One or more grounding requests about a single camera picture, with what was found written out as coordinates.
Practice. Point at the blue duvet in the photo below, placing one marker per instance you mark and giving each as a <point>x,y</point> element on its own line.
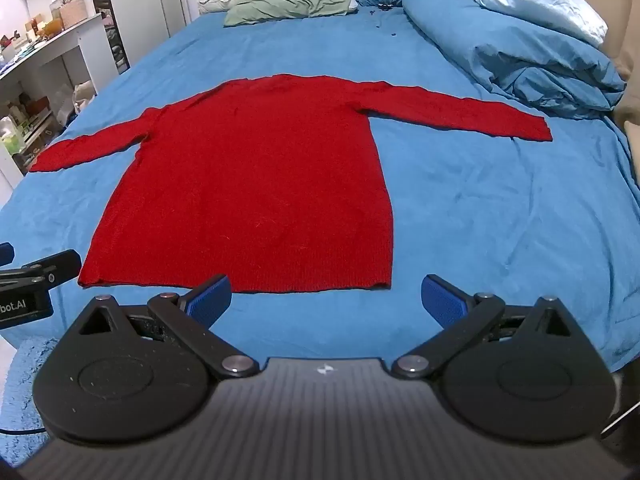
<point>505,50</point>

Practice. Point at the green pillow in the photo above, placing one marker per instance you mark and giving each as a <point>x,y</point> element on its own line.
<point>290,5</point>

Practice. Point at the white desk with shelves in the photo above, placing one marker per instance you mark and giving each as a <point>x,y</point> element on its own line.
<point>60,42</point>

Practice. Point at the white wardrobe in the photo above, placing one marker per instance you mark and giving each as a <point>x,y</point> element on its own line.
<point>150,0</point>

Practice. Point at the orange toy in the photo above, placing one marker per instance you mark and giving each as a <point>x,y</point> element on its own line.
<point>49,26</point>

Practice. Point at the wicker basket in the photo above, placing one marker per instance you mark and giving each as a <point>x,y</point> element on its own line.
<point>74,12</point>

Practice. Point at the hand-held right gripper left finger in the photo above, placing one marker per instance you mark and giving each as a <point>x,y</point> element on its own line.
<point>212,301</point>

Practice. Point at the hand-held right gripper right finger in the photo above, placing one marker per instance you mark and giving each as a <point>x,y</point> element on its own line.
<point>440,305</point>

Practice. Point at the red knit sweater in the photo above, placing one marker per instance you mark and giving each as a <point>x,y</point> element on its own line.
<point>255,185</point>

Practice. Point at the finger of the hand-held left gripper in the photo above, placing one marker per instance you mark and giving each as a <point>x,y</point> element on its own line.
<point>55,265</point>
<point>5,253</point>

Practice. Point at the blue fluffy rug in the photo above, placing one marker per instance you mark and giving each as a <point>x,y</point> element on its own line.
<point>25,390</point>

